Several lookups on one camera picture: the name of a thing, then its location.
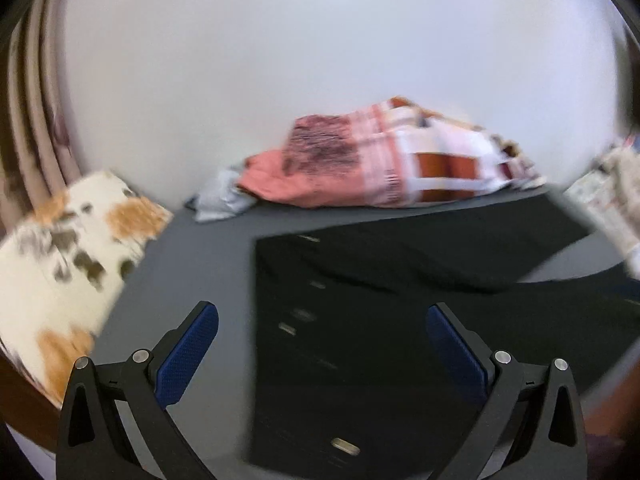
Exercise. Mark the pink checkered pillow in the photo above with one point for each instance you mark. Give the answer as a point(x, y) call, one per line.
point(393, 154)

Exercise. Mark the white floral pillow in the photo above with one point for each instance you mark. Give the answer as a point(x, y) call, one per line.
point(62, 269)

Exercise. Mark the beige patterned curtain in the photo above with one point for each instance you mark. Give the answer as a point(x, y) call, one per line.
point(37, 159)

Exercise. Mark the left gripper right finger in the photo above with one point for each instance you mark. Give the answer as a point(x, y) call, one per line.
point(550, 441)

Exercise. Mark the light blue striped cloth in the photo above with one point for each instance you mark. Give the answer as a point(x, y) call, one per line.
point(221, 197)

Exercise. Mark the grey mesh mattress pad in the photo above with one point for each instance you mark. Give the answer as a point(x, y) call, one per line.
point(192, 262)

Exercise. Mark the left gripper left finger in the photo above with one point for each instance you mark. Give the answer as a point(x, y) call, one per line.
point(93, 443)

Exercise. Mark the white patterned blanket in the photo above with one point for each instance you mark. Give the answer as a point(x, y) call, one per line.
point(609, 193)

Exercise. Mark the brown wooden bed frame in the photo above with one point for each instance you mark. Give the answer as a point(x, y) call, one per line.
point(26, 410)

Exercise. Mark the black pants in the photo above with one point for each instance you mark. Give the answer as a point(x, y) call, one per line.
point(348, 382)

